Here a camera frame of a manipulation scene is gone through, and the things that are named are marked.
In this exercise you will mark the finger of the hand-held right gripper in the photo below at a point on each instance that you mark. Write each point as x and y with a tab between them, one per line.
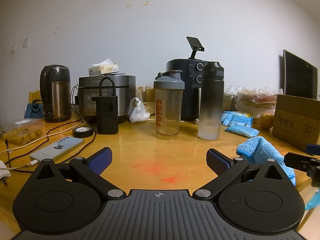
297	160
313	149

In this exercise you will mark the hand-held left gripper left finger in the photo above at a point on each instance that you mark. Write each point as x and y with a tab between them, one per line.
98	161

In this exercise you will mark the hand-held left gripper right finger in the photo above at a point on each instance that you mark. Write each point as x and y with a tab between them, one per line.
218	161

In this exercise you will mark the blue microfiber cloth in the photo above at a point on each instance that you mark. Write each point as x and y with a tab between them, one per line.
262	150

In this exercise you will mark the black water bottle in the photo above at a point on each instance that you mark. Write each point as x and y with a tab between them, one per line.
211	100

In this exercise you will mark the cardboard box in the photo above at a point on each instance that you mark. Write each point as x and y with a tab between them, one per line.
295	122

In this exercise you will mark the black tape roll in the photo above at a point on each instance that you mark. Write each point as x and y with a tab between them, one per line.
82	132

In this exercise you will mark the blue packet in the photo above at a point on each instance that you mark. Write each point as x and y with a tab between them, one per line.
243	120
228	117
241	131

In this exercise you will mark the light blue plastic bag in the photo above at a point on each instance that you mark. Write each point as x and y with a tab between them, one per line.
312	201

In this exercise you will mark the black portable air pump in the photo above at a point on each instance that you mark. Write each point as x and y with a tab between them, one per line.
107	115

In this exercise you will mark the yellow pear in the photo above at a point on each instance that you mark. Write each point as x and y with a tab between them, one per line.
266	121

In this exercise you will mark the white plastic bag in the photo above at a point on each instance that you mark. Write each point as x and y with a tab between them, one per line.
138	113

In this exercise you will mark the crumpled clear plastic bag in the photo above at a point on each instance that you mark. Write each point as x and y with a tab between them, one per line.
230	97

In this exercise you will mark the silver rice cooker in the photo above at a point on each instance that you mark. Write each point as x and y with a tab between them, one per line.
125	97

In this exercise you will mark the clear bag of flatbread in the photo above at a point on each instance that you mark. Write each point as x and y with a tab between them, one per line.
257	101

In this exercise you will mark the clear shaker bottle grey lid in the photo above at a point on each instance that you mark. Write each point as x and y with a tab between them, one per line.
168	110

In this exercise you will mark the television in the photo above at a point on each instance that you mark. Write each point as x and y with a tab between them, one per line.
298	76

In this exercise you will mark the dark blue air fryer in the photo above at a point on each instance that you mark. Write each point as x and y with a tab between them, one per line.
186	90

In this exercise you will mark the black electric kettle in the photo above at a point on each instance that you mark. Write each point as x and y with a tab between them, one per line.
56	92

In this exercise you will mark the blue pouch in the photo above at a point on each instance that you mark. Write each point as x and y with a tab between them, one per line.
35	111

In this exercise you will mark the wooden chair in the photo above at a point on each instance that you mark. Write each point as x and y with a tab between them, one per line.
146	93
35	96

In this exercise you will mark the tissue pack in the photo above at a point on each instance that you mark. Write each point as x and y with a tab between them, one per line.
105	68

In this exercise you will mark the black phone stand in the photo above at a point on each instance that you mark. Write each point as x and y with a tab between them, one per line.
195	43

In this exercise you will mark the wall switch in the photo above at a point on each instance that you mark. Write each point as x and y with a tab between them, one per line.
13	48
25	42

